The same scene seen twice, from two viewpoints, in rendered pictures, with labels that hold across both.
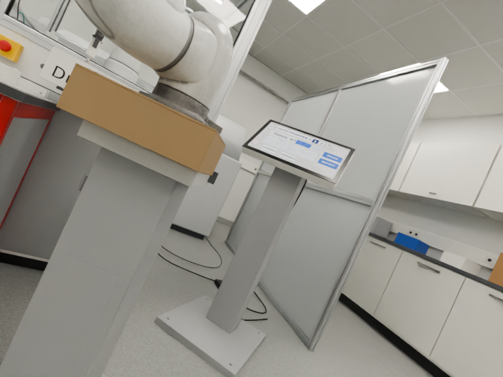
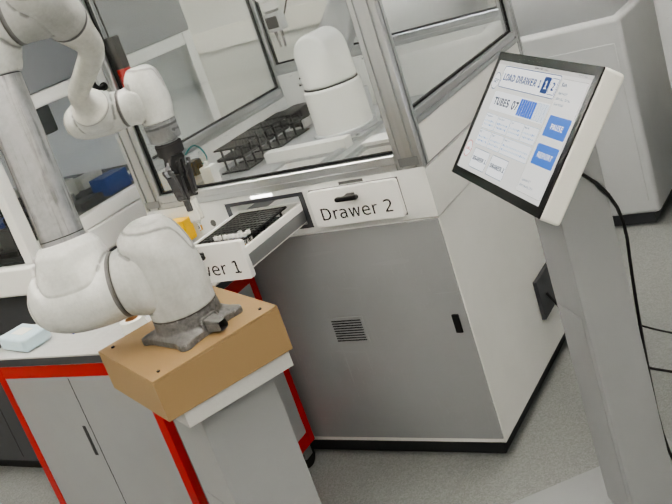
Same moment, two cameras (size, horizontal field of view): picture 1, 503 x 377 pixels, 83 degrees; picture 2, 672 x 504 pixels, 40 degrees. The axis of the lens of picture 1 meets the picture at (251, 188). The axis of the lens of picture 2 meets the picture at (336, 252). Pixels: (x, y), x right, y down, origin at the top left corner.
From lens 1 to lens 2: 1.86 m
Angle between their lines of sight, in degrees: 65
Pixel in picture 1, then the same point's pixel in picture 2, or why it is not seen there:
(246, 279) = (604, 422)
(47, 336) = not seen: outside the picture
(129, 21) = (71, 328)
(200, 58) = (135, 294)
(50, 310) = not seen: outside the picture
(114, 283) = not seen: outside the picture
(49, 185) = (311, 349)
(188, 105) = (169, 332)
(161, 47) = (104, 318)
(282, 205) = (564, 260)
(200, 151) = (159, 403)
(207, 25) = (122, 254)
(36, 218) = (329, 392)
